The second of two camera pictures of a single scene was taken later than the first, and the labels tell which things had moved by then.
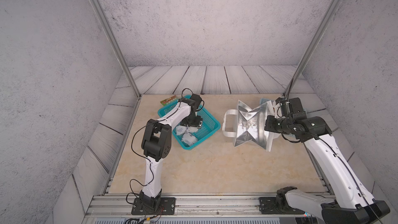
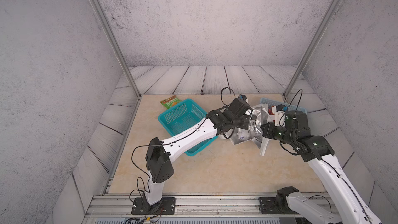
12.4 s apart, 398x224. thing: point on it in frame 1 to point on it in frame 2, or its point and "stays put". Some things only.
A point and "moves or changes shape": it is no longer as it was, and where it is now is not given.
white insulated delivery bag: [245, 124] moves or changes shape
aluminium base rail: [119, 206] stays put
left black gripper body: [193, 121] to [243, 122]
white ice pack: [180, 129] to [243, 135]
